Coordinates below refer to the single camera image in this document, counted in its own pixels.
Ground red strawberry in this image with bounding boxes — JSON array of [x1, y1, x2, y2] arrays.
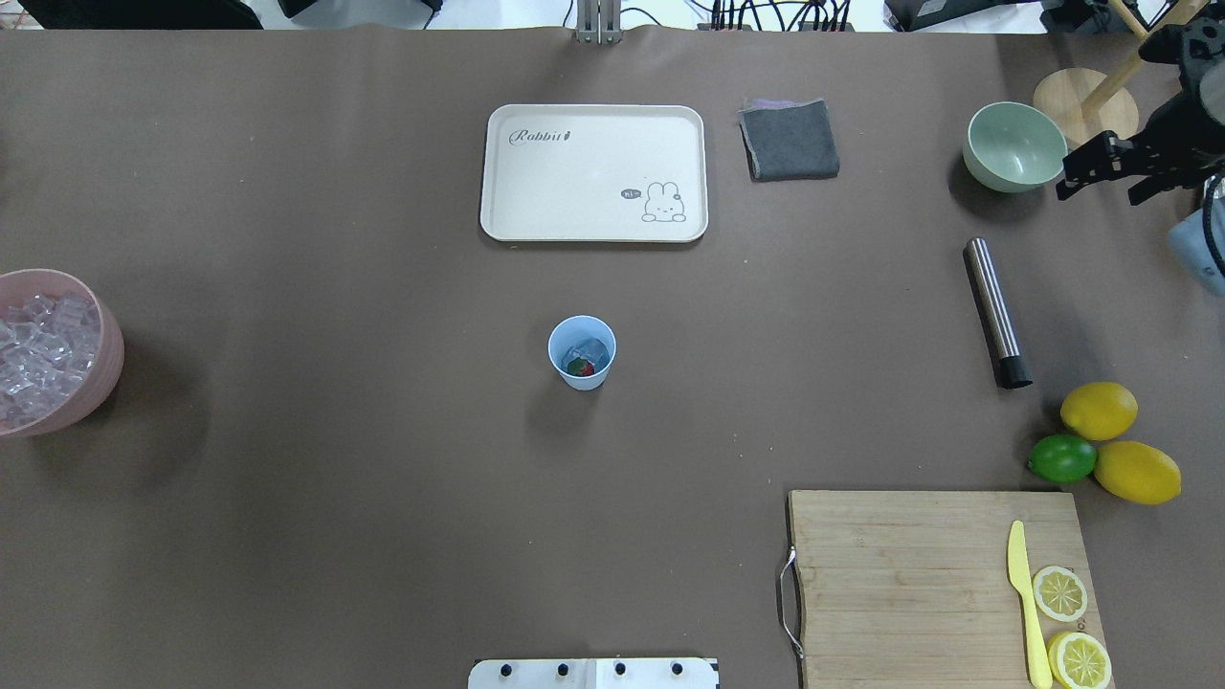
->
[[565, 356, 597, 378]]

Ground grey folded cloth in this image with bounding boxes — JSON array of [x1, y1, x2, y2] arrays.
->
[[737, 98, 842, 181]]

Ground aluminium frame post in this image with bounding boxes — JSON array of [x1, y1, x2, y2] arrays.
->
[[575, 0, 624, 45]]

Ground pink bowl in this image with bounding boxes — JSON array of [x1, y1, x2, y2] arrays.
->
[[2, 268, 125, 439]]

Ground pile of clear ice cubes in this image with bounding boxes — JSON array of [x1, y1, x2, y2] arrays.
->
[[1, 292, 100, 432]]

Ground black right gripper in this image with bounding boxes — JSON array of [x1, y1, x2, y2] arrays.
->
[[1056, 18, 1223, 208]]

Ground yellow plastic knife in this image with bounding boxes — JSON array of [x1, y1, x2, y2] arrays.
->
[[1006, 521, 1054, 688]]

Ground wooden cup stand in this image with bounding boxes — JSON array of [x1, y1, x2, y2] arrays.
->
[[1034, 1, 1209, 150]]

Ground cream rectangular tray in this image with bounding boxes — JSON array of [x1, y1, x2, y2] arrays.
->
[[479, 103, 709, 244]]

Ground light blue plastic cup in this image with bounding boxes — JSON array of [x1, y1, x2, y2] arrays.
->
[[548, 315, 617, 391]]

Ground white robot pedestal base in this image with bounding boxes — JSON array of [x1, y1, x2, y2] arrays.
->
[[467, 657, 722, 688]]

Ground wooden cutting board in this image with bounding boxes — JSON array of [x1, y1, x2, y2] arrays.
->
[[785, 490, 1093, 688]]

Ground yellow lemon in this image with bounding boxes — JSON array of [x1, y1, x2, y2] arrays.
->
[[1094, 441, 1182, 505], [1058, 381, 1139, 443]]

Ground steel muddler black tip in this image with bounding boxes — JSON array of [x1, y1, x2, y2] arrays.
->
[[963, 235, 1033, 389]]

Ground mint green bowl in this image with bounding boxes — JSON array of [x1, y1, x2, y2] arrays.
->
[[962, 101, 1069, 192]]

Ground ice cubes in blue cup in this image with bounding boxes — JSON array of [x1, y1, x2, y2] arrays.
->
[[564, 340, 613, 371]]

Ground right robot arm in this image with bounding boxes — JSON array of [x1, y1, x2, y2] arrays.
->
[[1056, 4, 1224, 295]]

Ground lemon slice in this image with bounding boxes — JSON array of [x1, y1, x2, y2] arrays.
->
[[1031, 566, 1089, 623], [1047, 633, 1114, 688]]

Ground green lime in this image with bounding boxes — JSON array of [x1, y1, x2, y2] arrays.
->
[[1027, 434, 1099, 484]]

